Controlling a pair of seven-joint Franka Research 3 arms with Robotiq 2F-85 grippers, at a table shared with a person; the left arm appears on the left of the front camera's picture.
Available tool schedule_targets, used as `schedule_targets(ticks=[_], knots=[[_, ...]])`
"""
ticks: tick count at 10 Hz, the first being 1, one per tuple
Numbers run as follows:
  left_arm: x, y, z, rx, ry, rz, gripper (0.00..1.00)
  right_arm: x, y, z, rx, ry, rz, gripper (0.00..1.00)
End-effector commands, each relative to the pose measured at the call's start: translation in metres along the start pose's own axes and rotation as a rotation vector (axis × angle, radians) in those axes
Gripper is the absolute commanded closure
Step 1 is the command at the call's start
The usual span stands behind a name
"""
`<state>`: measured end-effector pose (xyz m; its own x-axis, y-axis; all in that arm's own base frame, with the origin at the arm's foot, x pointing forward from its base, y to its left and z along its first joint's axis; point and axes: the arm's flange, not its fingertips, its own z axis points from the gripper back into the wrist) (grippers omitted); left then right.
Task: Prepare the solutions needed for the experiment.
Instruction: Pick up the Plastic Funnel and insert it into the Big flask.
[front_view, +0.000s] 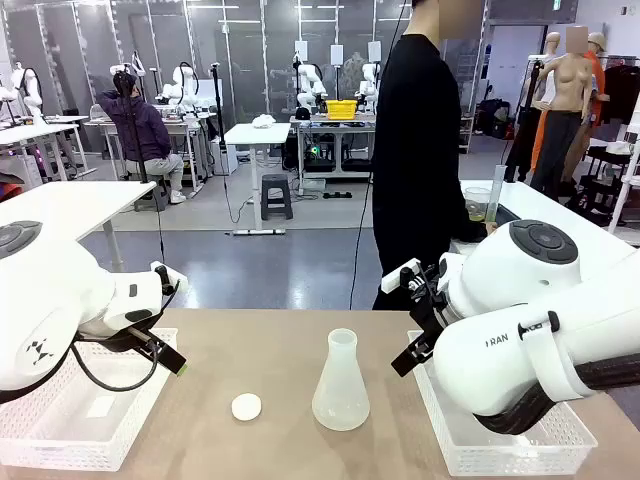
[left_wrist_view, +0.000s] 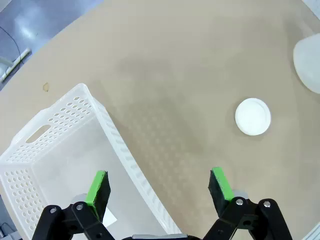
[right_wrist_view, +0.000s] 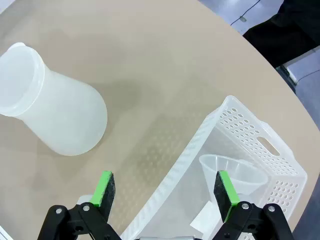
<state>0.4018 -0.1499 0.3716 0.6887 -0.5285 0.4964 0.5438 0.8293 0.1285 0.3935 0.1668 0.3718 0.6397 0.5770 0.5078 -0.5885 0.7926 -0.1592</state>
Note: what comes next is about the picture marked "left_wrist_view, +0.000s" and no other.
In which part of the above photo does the translucent conical flask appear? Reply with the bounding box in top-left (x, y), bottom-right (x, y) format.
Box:
top-left (292, 33), bottom-right (320, 95)

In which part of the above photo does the thin black floor cable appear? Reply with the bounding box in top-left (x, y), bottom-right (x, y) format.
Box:
top-left (0, 26), bottom-right (22, 61)

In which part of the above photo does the white round lid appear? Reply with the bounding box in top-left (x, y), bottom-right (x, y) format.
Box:
top-left (234, 97), bottom-right (272, 137)

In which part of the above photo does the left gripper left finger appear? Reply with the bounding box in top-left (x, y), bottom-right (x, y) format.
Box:
top-left (31, 170), bottom-right (118, 240)

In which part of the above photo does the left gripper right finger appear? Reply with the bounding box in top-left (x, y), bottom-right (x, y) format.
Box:
top-left (202, 167), bottom-right (293, 240)

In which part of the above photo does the white perforated plastic basket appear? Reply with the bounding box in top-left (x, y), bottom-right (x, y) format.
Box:
top-left (0, 83), bottom-right (182, 240)

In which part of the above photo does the white floor cable strip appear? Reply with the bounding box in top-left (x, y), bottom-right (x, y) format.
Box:
top-left (0, 47), bottom-right (32, 83)

